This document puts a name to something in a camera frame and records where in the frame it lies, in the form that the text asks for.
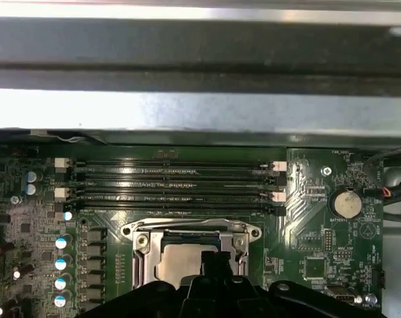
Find green motherboard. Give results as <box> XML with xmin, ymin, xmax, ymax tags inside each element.
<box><xmin>0</xmin><ymin>142</ymin><xmax>386</xmax><ymax>318</ymax></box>

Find internal USB port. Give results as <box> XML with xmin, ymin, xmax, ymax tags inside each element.
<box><xmin>332</xmin><ymin>291</ymin><xmax>357</xmax><ymax>305</ymax></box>

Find black board connector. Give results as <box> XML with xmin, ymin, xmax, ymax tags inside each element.
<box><xmin>372</xmin><ymin>268</ymin><xmax>386</xmax><ymax>289</ymax></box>

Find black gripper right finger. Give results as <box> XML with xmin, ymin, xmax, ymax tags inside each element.
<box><xmin>217</xmin><ymin>251</ymin><xmax>383</xmax><ymax>318</ymax></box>

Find dark open PC case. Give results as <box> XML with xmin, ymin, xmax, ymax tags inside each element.
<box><xmin>0</xmin><ymin>0</ymin><xmax>401</xmax><ymax>318</ymax></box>

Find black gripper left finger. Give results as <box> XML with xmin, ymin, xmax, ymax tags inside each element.
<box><xmin>82</xmin><ymin>250</ymin><xmax>225</xmax><ymax>318</ymax></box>

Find black fan cable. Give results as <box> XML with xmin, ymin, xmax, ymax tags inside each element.
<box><xmin>364</xmin><ymin>145</ymin><xmax>401</xmax><ymax>226</ymax></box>

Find silver CPU plate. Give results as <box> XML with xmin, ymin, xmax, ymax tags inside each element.
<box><xmin>156</xmin><ymin>243</ymin><xmax>221</xmax><ymax>286</ymax></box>

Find CPU socket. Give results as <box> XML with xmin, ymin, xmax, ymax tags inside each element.
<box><xmin>119</xmin><ymin>217</ymin><xmax>263</xmax><ymax>289</ymax></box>

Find coin cell battery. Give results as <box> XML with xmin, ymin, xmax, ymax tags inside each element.
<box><xmin>332</xmin><ymin>187</ymin><xmax>363</xmax><ymax>219</ymax></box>

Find RAM slot white latches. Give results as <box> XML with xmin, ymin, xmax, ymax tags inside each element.
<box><xmin>54</xmin><ymin>187</ymin><xmax>288</xmax><ymax>203</ymax></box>
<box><xmin>54</xmin><ymin>157</ymin><xmax>289</xmax><ymax>172</ymax></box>

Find RAM slot black latches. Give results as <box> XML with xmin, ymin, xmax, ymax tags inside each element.
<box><xmin>54</xmin><ymin>170</ymin><xmax>288</xmax><ymax>187</ymax></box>
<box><xmin>54</xmin><ymin>201</ymin><xmax>288</xmax><ymax>217</ymax></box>

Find wire locking lever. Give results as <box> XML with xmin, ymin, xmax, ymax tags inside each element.
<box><xmin>132</xmin><ymin>218</ymin><xmax>249</xmax><ymax>231</ymax></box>

